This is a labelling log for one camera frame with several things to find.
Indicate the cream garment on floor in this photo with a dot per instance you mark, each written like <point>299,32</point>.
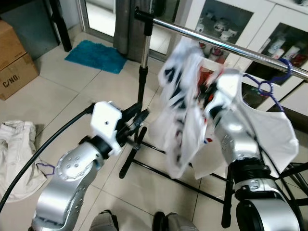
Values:
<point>17,144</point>

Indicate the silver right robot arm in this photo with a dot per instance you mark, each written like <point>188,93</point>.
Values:
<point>236,139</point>

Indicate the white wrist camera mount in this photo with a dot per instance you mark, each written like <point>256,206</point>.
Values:
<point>228,86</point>
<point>106,120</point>

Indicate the white shirt with dark print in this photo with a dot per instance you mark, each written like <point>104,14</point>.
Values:
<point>178,139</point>

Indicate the printed cardboard box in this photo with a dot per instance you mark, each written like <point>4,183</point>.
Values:
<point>14,62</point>

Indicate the teal floor mat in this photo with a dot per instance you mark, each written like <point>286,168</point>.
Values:
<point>94,55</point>

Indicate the grey robot left leg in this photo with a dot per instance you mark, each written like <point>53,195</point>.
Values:
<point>103,221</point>

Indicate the white glass-door cabinet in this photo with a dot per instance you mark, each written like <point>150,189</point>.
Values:
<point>262,7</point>

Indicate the metal clothes rack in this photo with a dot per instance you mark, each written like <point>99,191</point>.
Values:
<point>146,57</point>

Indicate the dark grey curtain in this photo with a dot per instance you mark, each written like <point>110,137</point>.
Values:
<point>125,29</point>

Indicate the black side table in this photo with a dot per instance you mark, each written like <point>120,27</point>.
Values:
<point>60,29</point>

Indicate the white sleeveless top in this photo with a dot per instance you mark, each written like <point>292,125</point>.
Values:
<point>269,134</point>

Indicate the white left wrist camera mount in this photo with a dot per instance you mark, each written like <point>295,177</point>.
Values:
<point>106,120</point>

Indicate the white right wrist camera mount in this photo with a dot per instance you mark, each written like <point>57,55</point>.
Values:
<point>228,86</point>

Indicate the grey robot leg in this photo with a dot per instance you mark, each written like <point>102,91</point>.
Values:
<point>178,222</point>
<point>103,221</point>

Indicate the grey robot right leg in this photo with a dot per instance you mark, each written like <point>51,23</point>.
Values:
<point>178,222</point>

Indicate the sliding glass door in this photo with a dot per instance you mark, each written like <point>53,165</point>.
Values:
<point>101,17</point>

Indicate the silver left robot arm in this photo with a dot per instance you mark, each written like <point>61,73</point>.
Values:
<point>72,178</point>

